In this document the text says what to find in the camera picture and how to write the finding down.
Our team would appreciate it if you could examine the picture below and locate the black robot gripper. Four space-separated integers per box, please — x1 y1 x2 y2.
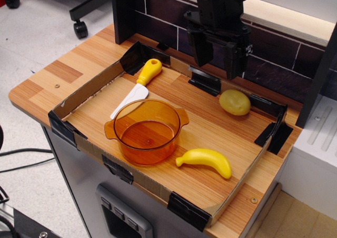
184 0 252 80

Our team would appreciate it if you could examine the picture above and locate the yellow handled white toy knife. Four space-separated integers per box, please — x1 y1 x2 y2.
110 58 162 120

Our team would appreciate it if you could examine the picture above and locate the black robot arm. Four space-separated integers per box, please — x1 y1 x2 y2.
184 0 252 80

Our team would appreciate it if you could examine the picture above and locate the cardboard fence with black tape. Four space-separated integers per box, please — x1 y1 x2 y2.
46 42 299 237

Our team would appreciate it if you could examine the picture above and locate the orange transparent plastic pot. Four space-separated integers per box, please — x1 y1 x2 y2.
104 99 189 165

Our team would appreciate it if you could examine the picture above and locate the yellow toy potato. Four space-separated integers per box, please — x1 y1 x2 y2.
219 90 251 116

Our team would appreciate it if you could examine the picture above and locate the yellow toy banana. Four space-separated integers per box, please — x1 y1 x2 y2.
175 148 232 179

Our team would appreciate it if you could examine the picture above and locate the black chair base with caster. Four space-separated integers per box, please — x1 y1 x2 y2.
69 0 110 39

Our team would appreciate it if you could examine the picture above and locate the grey control panel with buttons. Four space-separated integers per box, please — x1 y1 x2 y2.
96 185 154 238

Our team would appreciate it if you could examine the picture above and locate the black caster wheel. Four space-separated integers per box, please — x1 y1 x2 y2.
5 0 20 9

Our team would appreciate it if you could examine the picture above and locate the black vertical post right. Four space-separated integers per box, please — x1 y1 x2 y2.
296 24 336 128

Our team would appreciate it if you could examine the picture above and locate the black floor cable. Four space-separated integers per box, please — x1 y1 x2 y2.
0 148 55 173

